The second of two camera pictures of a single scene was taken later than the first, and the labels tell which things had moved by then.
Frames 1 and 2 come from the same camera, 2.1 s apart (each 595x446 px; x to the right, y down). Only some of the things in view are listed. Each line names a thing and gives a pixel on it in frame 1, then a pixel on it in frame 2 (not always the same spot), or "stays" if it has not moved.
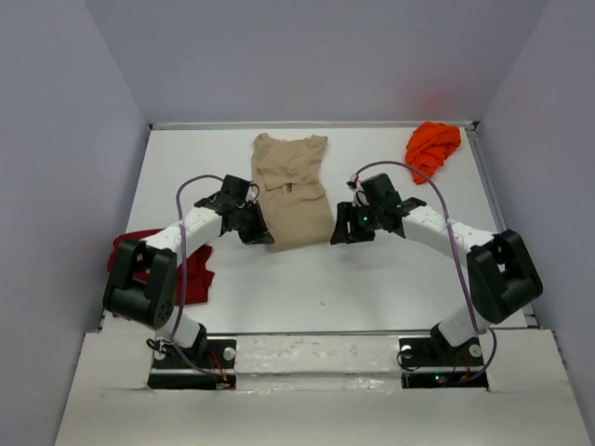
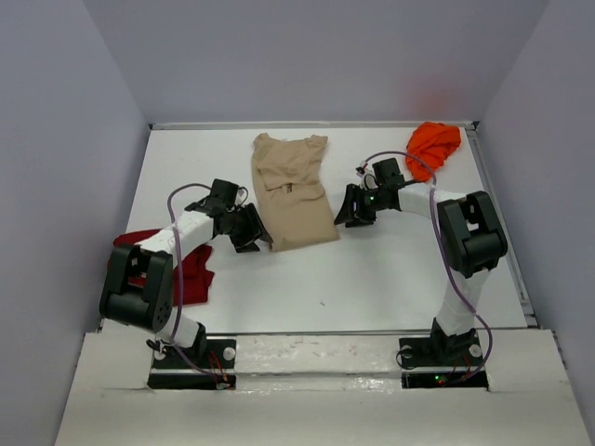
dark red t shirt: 198,271 stays
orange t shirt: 429,146 stays
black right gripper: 347,213 → 354,218
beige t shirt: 296,208 stays
